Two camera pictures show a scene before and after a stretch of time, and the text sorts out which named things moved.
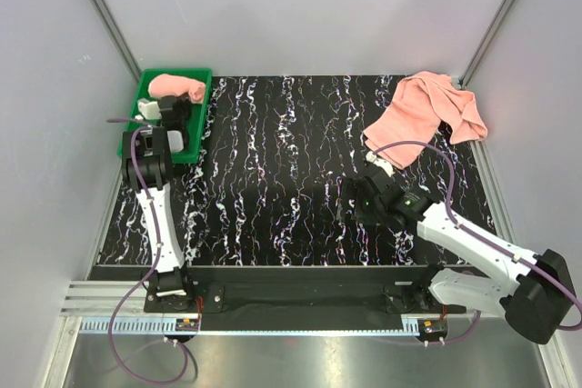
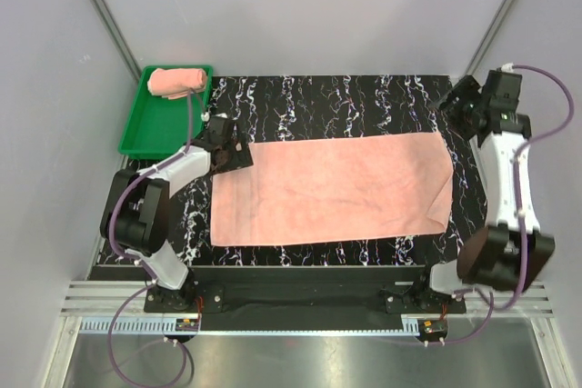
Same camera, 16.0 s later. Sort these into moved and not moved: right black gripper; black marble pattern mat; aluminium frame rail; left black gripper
Moved: left black gripper; right black gripper
Not moved: aluminium frame rail; black marble pattern mat
